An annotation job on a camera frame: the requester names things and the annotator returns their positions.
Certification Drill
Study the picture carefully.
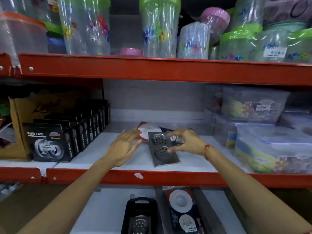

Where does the purple patterned container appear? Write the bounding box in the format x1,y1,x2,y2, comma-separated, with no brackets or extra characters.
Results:
263,0,312,26

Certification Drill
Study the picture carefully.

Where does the stack of clear storage boxes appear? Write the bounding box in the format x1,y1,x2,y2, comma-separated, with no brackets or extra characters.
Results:
278,92,312,137

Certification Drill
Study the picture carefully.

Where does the clear storage box yellow print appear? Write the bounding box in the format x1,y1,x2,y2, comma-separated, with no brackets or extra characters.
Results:
204,108,238,149

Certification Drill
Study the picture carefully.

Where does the clear jar with pink lid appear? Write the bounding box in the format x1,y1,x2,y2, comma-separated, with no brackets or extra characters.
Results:
200,7,231,46

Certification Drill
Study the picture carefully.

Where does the person's right hand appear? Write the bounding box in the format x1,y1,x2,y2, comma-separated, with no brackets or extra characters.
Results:
166,128,208,158

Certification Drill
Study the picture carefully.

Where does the clear jar red round label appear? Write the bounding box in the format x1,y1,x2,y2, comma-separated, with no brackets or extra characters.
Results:
24,0,61,25

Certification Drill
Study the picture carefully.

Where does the clear container with orange lid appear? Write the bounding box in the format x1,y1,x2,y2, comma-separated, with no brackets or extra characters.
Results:
0,11,48,67

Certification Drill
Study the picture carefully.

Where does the wrapped clear floral jar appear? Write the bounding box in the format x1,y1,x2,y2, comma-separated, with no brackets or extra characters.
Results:
229,0,266,32

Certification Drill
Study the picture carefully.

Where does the person's right forearm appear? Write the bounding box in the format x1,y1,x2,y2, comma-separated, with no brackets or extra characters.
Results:
207,145,312,234

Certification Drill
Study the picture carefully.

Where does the red metal shelf rack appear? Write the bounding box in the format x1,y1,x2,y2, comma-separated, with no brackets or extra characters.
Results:
0,0,312,234

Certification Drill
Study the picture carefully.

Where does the small green lid container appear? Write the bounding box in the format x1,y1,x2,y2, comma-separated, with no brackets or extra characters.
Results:
45,21,64,37

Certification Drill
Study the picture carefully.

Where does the wide jar with white label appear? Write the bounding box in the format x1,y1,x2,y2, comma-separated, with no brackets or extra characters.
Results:
253,21,307,62

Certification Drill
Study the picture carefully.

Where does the tall floral jar green lid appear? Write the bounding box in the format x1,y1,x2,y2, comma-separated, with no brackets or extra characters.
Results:
139,0,181,58
57,0,111,56

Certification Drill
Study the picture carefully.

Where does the blue lid clear container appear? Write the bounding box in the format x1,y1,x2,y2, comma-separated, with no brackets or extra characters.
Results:
46,36,67,54

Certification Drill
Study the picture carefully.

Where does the wide floral jar green lid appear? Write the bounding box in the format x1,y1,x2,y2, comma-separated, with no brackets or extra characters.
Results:
284,28,312,64
218,24,263,62

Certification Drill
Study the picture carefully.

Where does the low pink lid jar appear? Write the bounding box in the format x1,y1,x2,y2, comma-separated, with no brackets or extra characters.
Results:
119,47,144,57

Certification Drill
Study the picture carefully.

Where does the small clear floral jar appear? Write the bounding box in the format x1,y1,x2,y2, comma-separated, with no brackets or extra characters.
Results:
177,21,211,59

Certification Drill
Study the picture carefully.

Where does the small black tray with handle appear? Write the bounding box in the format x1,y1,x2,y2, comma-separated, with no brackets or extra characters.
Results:
121,197,162,234

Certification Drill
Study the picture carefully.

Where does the row of black tape boxes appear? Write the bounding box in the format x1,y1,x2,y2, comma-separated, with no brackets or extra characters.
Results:
22,99,110,163

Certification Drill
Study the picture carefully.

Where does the person's left hand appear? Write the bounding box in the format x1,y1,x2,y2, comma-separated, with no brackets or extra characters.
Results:
103,129,143,168

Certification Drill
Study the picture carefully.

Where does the brown script-print cardboard box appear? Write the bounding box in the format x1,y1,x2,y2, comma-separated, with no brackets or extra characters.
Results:
0,91,105,161

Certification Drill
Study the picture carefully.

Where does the lone black tape carton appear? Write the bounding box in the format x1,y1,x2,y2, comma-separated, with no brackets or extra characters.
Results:
179,9,195,31

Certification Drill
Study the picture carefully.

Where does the person's left forearm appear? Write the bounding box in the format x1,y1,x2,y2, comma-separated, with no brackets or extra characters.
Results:
16,156,120,234

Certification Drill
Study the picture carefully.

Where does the pile of white grey items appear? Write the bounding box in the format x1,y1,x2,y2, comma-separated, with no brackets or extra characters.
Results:
0,182,23,202

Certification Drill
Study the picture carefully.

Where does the red thread bracelet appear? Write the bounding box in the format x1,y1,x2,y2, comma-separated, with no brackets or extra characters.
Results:
204,143,214,161

